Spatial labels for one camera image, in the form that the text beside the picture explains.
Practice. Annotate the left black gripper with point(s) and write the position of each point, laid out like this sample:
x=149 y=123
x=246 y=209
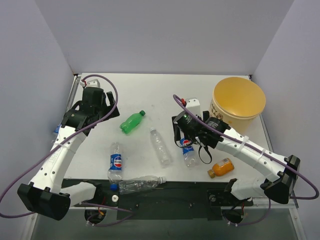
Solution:
x=110 y=106

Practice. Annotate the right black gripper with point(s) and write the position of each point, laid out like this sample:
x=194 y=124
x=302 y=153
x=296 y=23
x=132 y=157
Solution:
x=175 y=127

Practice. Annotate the green plastic bottle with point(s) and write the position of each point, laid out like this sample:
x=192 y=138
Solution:
x=132 y=122

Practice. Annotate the orange juice bottle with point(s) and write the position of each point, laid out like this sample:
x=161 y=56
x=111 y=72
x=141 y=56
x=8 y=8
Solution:
x=221 y=168

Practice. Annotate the large clear plastic bottle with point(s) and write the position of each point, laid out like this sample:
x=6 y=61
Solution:
x=140 y=184

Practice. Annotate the Pepsi bottle blue cap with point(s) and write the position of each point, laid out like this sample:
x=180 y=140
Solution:
x=115 y=174

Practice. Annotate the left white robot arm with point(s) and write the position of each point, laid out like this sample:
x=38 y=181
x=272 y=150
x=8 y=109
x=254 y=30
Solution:
x=44 y=194

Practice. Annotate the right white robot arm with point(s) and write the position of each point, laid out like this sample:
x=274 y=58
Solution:
x=276 y=181

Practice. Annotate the yellow plastic bin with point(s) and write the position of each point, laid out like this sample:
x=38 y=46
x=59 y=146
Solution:
x=237 y=101

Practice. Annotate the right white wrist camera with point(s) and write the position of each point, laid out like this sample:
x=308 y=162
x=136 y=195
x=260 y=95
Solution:
x=193 y=105

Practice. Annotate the aluminium frame rail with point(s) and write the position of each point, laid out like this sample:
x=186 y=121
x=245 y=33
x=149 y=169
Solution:
x=72 y=94

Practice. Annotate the blue label bottle at wall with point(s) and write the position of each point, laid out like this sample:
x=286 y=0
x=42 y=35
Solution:
x=56 y=131

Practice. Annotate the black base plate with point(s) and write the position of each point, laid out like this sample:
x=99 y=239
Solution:
x=174 y=200

